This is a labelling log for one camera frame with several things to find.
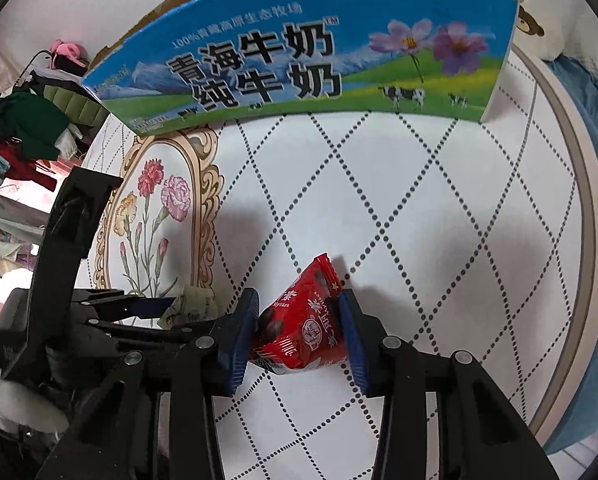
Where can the person's left hand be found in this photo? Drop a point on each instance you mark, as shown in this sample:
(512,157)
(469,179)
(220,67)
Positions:
(9,400)

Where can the pink plush item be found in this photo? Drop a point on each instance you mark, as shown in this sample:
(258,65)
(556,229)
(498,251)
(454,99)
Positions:
(68,50)

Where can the floral printed tablecloth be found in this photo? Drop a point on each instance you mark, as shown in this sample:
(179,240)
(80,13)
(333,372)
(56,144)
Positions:
(429,210)

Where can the bear print pillow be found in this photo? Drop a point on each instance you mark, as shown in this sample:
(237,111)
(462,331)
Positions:
(536,27)

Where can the red garment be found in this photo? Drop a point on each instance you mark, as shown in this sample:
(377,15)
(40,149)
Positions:
(24,165)

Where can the red snack packet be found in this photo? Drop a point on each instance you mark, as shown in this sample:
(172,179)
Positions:
(299,320)

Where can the blue green cardboard carton box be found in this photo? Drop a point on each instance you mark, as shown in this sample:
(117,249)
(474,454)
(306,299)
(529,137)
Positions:
(279,60)

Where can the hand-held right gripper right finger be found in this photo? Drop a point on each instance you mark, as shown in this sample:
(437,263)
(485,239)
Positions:
(354,340)

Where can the blue cloth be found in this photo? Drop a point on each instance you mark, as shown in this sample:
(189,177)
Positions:
(591,160)

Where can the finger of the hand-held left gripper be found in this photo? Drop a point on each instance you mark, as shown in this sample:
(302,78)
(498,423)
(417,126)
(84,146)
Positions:
(154,337)
(129,305)

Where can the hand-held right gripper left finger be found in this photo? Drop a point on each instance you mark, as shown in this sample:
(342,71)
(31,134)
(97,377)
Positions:
(239,340)

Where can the green quilted cushion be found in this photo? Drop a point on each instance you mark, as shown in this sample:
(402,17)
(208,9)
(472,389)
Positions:
(76,105)

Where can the white green snack packet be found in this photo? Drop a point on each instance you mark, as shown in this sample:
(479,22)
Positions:
(189,307)

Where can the pale clothes pile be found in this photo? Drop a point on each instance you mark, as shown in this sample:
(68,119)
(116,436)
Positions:
(4,225)

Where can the dark green garment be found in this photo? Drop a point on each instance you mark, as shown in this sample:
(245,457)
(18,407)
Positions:
(26,125)

